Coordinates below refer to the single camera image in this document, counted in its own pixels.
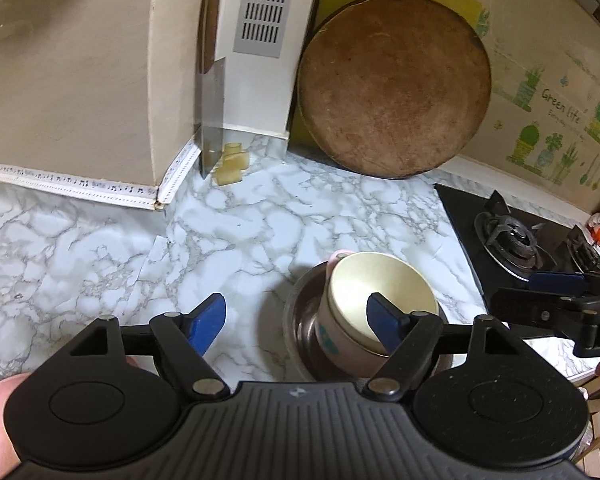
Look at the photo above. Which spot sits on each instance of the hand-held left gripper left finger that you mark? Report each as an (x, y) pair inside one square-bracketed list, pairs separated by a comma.
[(207, 322)]

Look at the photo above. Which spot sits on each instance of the stainless steel bowl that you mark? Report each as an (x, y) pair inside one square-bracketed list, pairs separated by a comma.
[(302, 320)]

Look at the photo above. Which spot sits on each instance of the grey vent grille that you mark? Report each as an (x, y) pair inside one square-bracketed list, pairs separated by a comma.
[(265, 5)]

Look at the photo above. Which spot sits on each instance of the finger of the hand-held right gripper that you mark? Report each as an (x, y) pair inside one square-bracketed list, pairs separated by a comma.
[(530, 307), (555, 280)]

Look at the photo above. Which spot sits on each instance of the black gas stove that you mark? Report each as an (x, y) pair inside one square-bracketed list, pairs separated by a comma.
[(480, 220)]

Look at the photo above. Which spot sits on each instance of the white patterned edge tape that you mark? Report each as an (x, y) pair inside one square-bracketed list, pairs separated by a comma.
[(80, 180)]

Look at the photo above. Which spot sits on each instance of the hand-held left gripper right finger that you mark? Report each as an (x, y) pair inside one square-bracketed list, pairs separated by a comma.
[(382, 320)]

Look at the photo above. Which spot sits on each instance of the pink pot with steel lining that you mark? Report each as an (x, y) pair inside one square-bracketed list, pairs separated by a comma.
[(335, 345)]

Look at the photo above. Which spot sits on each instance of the round wooden cutting board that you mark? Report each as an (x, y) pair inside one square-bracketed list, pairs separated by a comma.
[(395, 85)]

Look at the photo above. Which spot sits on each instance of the pink bear-shaped plate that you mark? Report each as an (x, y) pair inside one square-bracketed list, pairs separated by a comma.
[(0, 430)]

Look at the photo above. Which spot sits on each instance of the cream bowl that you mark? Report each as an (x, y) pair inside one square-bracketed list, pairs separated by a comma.
[(375, 280)]

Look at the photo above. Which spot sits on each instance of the green plant wall sticker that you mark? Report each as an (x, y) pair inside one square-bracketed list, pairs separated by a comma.
[(555, 125)]

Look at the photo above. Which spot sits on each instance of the pale yellow chunk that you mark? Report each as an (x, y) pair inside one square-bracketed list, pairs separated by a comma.
[(232, 165)]

